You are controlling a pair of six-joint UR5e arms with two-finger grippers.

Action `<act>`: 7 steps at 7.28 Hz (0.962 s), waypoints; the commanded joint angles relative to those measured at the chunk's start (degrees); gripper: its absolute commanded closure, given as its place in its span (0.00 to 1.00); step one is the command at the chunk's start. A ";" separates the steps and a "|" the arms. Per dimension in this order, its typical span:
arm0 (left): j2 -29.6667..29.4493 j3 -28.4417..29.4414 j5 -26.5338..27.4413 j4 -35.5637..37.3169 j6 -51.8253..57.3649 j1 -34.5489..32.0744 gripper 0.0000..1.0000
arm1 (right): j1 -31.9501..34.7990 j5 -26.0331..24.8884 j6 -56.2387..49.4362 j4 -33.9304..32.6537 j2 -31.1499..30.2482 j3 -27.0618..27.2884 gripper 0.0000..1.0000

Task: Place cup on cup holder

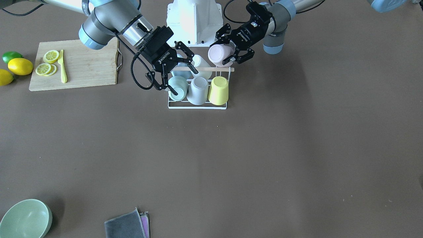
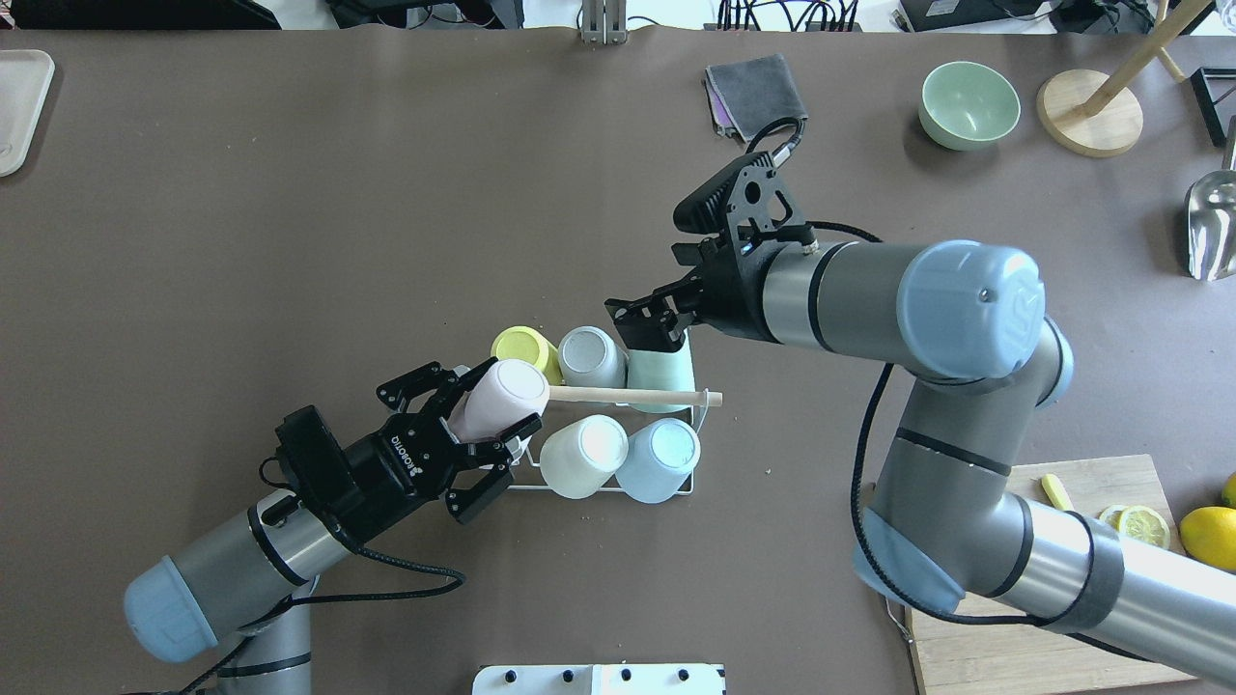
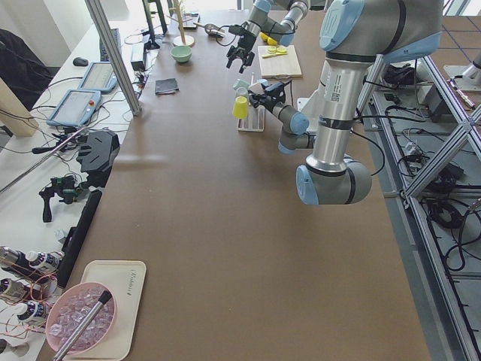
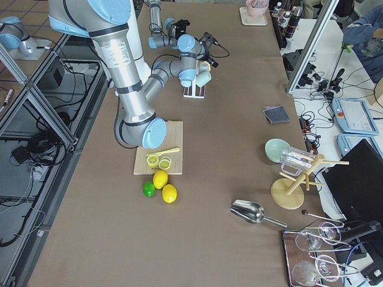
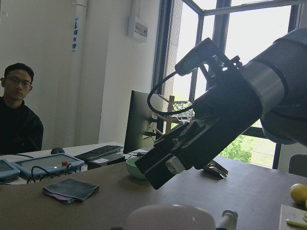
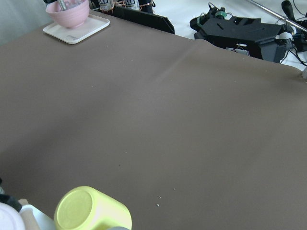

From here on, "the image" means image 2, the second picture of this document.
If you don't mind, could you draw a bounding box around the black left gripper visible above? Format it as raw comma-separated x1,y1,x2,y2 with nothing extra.
328,362,543,542

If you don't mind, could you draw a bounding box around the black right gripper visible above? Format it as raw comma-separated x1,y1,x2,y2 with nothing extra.
604,236,784,352

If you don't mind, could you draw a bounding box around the green plastic cup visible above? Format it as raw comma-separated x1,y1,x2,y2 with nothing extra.
625,334,696,392

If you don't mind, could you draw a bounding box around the pink plastic cup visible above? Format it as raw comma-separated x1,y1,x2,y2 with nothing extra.
447,359,550,443

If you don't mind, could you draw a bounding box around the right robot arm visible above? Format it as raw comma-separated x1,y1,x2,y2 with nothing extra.
604,240,1234,688

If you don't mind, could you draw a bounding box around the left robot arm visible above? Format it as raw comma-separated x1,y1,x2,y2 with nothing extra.
124,406,543,694

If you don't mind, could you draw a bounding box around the grey plastic cup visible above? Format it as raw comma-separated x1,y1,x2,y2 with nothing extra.
557,326,628,388

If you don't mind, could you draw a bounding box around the yellow plastic cup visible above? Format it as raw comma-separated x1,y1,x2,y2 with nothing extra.
491,325,565,385

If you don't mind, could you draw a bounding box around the white plastic cup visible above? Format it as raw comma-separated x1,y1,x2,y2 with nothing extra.
540,416,630,500

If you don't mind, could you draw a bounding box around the light blue plastic cup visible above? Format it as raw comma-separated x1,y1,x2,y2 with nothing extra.
616,418,701,503

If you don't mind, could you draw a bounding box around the purple cloth under grey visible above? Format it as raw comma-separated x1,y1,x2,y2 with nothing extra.
702,78,735,137

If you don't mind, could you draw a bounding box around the grey folded cloth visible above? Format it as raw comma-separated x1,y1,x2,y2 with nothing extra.
703,53,808,143

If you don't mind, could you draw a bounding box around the green bowl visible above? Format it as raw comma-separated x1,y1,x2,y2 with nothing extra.
917,61,1023,153

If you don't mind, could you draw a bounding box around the yellow plastic knife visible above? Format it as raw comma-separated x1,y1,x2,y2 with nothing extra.
1039,472,1077,512

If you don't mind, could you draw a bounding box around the wooden cutting board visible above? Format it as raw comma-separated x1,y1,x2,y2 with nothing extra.
906,455,1192,694

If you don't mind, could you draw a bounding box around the wooden stand with round base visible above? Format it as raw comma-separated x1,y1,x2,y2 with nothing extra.
1035,1,1210,158

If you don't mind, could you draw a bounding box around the lemon slice hidden behind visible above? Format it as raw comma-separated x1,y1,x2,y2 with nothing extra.
1098,505,1127,529

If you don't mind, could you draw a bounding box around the lemon slice upper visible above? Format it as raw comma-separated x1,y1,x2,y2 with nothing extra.
1116,505,1170,549

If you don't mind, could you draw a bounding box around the metal scoop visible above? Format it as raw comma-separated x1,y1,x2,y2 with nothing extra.
1187,119,1235,282

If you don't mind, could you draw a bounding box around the beige plastic tray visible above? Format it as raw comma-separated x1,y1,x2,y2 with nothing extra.
1,49,56,178

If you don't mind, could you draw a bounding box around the whole yellow lemon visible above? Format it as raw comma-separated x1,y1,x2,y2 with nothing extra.
1178,506,1235,573

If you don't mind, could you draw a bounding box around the white wire cup rack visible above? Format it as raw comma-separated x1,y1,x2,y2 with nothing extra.
534,385,723,493

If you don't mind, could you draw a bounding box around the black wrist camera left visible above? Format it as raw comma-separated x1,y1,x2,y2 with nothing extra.
274,404,358,517

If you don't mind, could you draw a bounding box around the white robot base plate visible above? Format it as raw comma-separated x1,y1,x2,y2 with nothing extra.
471,662,727,694

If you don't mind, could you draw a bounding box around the black frame object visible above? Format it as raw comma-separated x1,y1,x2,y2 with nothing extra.
1189,67,1235,147

